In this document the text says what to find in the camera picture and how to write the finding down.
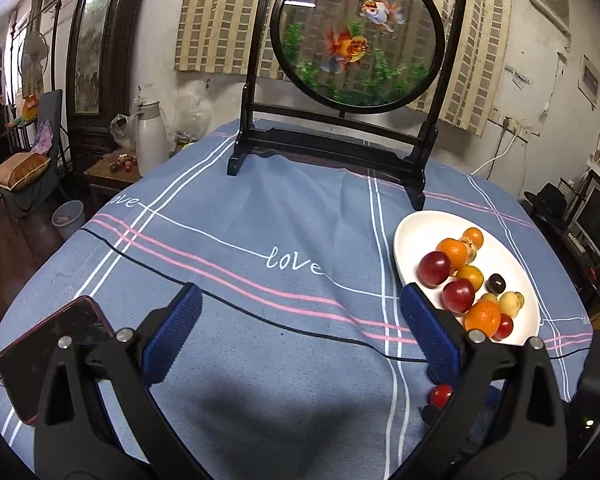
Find black cable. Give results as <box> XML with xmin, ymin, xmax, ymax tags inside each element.
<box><xmin>79</xmin><ymin>228</ymin><xmax>593</xmax><ymax>363</ymax></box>

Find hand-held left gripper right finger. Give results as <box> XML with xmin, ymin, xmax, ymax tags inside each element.
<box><xmin>399</xmin><ymin>282</ymin><xmax>570</xmax><ymax>480</ymax></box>

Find dark chair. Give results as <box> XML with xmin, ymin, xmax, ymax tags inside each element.
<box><xmin>0</xmin><ymin>89</ymin><xmax>70</xmax><ymax>219</ymax></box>

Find brick pattern curtain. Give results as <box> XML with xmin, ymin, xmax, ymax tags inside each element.
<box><xmin>174</xmin><ymin>0</ymin><xmax>514</xmax><ymax>137</ymax></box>

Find black hat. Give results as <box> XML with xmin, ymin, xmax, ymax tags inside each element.
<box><xmin>522</xmin><ymin>182</ymin><xmax>569</xmax><ymax>217</ymax></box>

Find black coat stand pole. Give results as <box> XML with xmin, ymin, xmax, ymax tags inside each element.
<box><xmin>49</xmin><ymin>0</ymin><xmax>72</xmax><ymax>111</ymax></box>

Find white wall power strip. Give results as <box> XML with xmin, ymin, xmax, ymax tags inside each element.
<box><xmin>489</xmin><ymin>106</ymin><xmax>532</xmax><ymax>139</ymax></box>

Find black television stand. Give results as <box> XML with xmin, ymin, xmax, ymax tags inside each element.
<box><xmin>522</xmin><ymin>180</ymin><xmax>600</xmax><ymax>311</ymax></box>

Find grey waste bin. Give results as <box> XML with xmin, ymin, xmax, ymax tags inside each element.
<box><xmin>51</xmin><ymin>200</ymin><xmax>86</xmax><ymax>241</ymax></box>

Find white wall panel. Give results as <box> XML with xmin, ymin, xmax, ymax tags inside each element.
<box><xmin>577</xmin><ymin>54</ymin><xmax>600</xmax><ymax>107</ymax></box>

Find blue plaid tablecloth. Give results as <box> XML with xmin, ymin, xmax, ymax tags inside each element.
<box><xmin>0</xmin><ymin>119</ymin><xmax>595</xmax><ymax>480</ymax></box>

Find brown cushion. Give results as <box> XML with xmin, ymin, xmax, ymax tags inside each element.
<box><xmin>0</xmin><ymin>153</ymin><xmax>52</xmax><ymax>192</ymax></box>

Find small wooden side table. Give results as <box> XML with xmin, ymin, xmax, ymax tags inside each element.
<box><xmin>83</xmin><ymin>147</ymin><xmax>147</xmax><ymax>207</ymax></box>

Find white oval plate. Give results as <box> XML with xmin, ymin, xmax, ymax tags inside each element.
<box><xmin>393</xmin><ymin>210</ymin><xmax>541</xmax><ymax>347</ymax></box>

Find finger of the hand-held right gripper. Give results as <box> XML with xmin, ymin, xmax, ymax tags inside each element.
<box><xmin>420</xmin><ymin>404</ymin><xmax>453</xmax><ymax>430</ymax></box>
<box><xmin>481</xmin><ymin>384</ymin><xmax>505</xmax><ymax>412</ymax></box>

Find round goldfish screen black stand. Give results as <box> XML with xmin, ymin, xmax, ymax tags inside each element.
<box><xmin>227</xmin><ymin>0</ymin><xmax>469</xmax><ymax>212</ymax></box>

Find standing fan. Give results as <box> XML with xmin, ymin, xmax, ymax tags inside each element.
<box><xmin>19</xmin><ymin>29</ymin><xmax>52</xmax><ymax>100</ymax></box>

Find black television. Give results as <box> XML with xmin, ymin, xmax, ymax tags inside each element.
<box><xmin>571</xmin><ymin>179</ymin><xmax>600</xmax><ymax>262</ymax></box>

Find dark red smartphone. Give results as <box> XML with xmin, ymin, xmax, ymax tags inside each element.
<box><xmin>0</xmin><ymin>295</ymin><xmax>117</xmax><ymax>427</ymax></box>

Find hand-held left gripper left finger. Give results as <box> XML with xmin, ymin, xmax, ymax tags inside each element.
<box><xmin>32</xmin><ymin>282</ymin><xmax>204</xmax><ymax>480</ymax></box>

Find white power cable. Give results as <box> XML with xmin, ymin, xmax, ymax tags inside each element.
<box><xmin>471</xmin><ymin>129</ymin><xmax>517</xmax><ymax>177</ymax></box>

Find clear plastic bag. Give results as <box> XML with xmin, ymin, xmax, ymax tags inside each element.
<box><xmin>172</xmin><ymin>81</ymin><xmax>214</xmax><ymax>142</ymax></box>

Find white thermos jug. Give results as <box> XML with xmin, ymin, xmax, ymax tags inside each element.
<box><xmin>129</xmin><ymin>94</ymin><xmax>172</xmax><ymax>179</ymax></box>

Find red plum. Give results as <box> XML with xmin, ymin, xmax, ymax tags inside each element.
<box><xmin>442</xmin><ymin>278</ymin><xmax>477</xmax><ymax>314</ymax></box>
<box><xmin>418</xmin><ymin>251</ymin><xmax>453</xmax><ymax>288</ymax></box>

